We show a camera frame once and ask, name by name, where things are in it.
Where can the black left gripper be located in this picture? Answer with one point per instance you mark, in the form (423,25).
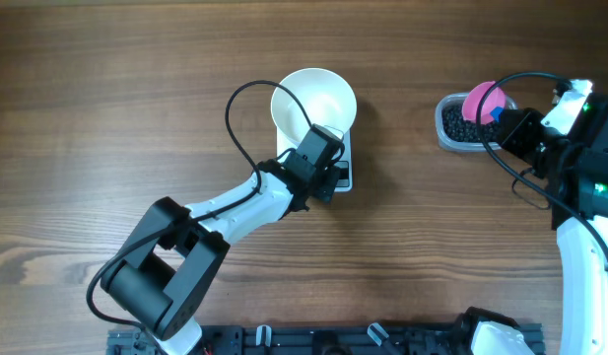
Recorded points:
(325,193)

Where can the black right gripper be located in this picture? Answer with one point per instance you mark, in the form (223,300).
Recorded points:
(513,133)

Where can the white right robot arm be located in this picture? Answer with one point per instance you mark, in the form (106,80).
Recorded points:
(568,147)

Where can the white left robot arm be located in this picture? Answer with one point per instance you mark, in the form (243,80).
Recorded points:
(163,271)

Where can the white digital kitchen scale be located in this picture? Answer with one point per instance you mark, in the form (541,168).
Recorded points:
(345,182)

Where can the white bowl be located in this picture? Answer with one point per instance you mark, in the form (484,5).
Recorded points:
(328,101)

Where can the clear plastic bean container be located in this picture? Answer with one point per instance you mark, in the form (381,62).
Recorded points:
(444,141)

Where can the black beans in container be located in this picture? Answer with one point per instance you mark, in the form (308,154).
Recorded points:
(461,130)

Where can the black mounting rail base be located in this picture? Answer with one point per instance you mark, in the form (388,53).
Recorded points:
(233,339)

